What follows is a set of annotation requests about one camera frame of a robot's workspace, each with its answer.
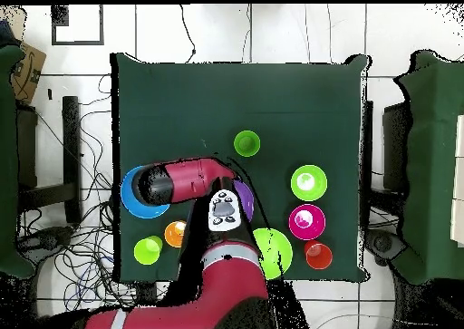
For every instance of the green cup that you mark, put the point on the green cup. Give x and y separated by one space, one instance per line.
247 144

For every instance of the blue bowl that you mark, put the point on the blue bowl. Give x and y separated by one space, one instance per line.
128 198

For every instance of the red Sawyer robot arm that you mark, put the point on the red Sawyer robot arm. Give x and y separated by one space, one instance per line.
192 176

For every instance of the purple bowl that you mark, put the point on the purple bowl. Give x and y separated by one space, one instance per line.
246 198

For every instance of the dark green table cloth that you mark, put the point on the dark green table cloth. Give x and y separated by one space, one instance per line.
217 100

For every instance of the small green bowl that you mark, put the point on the small green bowl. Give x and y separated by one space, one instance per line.
309 189

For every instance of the orange cup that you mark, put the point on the orange cup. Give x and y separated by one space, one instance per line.
174 236

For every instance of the large green bowl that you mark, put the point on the large green bowl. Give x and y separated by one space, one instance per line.
279 249

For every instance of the pink bowl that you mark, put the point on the pink bowl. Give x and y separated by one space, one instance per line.
311 229

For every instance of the lime yellow cup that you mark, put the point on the lime yellow cup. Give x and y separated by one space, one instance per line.
145 253

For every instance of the red-orange cup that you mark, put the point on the red-orange cup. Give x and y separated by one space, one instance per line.
319 256

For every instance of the black power strip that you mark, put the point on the black power strip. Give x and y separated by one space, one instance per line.
146 294

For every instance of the grey caster base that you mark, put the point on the grey caster base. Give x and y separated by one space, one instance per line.
384 243

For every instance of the black caster base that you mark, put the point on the black caster base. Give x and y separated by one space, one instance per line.
47 238

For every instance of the green cloth side table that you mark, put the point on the green cloth side table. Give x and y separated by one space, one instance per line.
435 162
7 162

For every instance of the white box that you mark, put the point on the white box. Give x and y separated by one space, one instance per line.
458 198

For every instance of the cardboard box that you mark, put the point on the cardboard box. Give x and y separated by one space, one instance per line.
27 71

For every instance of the black stand frame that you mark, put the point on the black stand frame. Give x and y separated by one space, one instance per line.
395 144
71 144

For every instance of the black square frame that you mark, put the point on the black square frame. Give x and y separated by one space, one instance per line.
53 35

